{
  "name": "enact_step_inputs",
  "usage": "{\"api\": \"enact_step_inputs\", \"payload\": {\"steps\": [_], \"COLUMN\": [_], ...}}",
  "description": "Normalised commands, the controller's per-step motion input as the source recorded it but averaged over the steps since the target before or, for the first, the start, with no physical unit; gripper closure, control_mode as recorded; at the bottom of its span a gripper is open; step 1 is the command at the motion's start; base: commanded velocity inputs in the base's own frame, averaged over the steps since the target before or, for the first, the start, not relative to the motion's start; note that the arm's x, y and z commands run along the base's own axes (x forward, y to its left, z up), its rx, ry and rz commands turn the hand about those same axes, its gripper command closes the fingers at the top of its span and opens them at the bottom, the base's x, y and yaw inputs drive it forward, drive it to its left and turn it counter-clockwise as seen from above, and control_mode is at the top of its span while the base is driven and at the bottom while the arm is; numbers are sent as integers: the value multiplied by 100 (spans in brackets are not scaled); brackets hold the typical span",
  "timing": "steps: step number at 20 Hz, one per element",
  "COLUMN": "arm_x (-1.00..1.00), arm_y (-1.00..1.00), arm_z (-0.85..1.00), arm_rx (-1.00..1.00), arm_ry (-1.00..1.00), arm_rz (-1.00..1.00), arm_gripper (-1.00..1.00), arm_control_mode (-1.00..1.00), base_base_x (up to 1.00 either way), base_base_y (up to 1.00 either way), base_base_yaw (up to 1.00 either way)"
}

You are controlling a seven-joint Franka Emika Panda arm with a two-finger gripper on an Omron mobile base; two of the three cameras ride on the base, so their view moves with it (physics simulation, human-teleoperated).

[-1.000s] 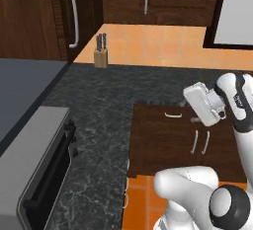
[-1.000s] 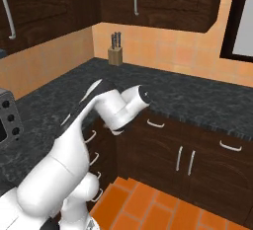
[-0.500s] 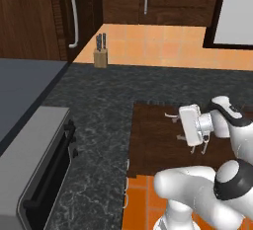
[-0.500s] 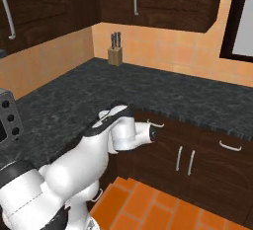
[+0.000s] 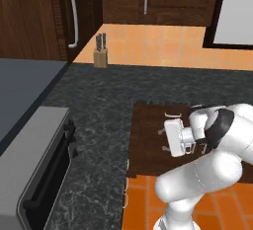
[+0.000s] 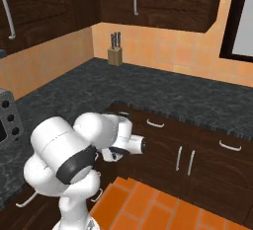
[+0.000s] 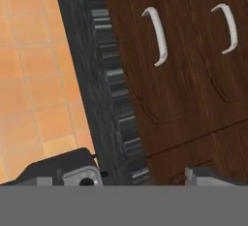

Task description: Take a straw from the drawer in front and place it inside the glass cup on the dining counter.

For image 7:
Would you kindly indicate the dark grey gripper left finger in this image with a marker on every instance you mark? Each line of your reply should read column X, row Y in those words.
column 48, row 167

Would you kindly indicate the dark wood drawer front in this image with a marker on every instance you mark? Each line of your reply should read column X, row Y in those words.
column 210, row 152

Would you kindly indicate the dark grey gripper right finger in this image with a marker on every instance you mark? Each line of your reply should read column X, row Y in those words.
column 206, row 177

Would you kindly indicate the dark wood cupboard door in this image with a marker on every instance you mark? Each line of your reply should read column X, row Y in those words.
column 213, row 74
column 142, row 84

